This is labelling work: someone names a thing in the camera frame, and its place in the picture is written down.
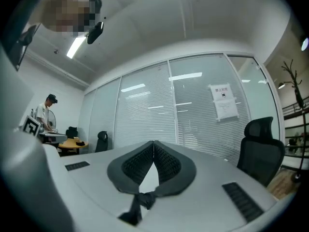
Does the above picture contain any white paper notice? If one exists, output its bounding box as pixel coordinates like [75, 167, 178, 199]
[208, 83, 240, 122]

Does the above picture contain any person's head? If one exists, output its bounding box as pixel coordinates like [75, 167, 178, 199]
[40, 0, 103, 39]

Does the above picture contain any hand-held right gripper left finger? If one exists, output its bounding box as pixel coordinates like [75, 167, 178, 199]
[107, 141, 155, 195]

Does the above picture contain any large black mesh office chair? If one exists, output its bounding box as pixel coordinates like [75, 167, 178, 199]
[237, 116, 286, 188]

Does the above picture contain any glass partition with blinds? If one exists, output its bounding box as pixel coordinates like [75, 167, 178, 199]
[78, 53, 282, 168]

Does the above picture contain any black table cable slot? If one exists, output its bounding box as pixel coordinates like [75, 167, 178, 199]
[222, 182, 265, 223]
[64, 161, 91, 172]

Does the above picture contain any small black office chair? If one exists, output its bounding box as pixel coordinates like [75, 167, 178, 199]
[95, 130, 109, 153]

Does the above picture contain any white table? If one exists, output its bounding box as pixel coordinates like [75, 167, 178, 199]
[43, 140, 299, 232]

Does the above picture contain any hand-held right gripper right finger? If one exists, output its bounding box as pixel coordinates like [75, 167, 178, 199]
[154, 140, 197, 198]

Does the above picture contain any round wooden table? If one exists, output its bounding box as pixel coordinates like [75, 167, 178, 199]
[57, 138, 89, 155]

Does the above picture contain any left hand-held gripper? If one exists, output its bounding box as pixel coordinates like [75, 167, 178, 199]
[22, 116, 68, 145]

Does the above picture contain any standing fan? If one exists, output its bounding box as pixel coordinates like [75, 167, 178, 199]
[47, 110, 57, 130]

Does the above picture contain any black tree coat rack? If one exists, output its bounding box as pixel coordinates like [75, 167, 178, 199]
[281, 59, 309, 183]

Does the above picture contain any long ceiling light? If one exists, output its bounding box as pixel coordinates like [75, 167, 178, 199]
[66, 36, 87, 59]

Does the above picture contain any black head-worn camera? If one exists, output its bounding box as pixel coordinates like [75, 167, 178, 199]
[86, 21, 105, 45]

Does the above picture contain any black wall screen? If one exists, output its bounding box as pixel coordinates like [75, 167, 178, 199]
[3, 24, 41, 72]

